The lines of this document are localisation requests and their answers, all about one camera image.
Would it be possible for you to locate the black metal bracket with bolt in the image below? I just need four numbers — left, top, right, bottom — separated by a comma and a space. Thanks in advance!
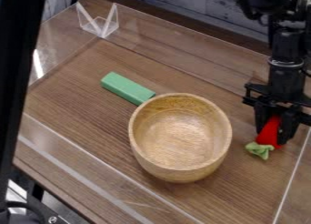
26, 181, 70, 224

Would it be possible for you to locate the black vertical post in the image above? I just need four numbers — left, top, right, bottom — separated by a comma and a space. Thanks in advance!
0, 0, 45, 210

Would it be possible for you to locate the green rectangular block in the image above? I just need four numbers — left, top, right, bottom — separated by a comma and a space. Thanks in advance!
101, 72, 156, 106

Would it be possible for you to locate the red plush strawberry toy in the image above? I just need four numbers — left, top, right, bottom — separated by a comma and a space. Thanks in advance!
245, 116, 281, 160

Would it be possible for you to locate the wooden bowl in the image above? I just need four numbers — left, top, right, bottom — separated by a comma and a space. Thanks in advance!
128, 93, 233, 183

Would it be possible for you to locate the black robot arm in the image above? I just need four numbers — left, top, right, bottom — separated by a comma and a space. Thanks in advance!
235, 0, 311, 146

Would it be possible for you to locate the clear acrylic tray enclosure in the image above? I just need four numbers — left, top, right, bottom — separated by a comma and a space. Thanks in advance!
14, 0, 311, 224

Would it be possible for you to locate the black cable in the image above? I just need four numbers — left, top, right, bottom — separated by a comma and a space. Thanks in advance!
1, 200, 44, 224

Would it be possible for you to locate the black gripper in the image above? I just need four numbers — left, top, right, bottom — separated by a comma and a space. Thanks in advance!
241, 82, 311, 146

